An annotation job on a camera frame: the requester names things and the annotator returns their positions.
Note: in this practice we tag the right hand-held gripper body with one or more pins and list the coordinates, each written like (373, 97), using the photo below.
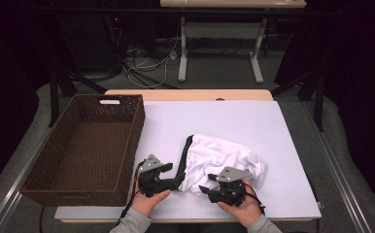
(232, 174)

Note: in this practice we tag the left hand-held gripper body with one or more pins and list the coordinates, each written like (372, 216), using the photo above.
(150, 163)

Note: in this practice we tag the white shorts with black waistband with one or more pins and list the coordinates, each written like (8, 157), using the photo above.
(218, 155)

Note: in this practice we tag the brown woven basket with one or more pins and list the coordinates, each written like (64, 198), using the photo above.
(85, 152)

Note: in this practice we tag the person's left hand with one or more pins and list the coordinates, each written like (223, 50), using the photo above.
(146, 204)

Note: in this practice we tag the person's right hand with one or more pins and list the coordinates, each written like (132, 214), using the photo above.
(247, 212)

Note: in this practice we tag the white board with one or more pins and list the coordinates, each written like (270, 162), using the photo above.
(224, 119)

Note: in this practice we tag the light wooden table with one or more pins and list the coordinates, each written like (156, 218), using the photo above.
(192, 94)

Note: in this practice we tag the black metal stand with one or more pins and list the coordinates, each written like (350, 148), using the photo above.
(53, 97)
(320, 103)

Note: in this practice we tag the dark computer tower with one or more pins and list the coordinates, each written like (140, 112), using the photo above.
(88, 42)

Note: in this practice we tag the black horizontal bar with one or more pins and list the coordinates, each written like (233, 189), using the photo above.
(143, 11)

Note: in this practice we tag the white desk with metal legs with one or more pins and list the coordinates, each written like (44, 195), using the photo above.
(227, 3)

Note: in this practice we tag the aluminium rail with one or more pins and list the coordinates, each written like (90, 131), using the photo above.
(10, 197)
(341, 174)

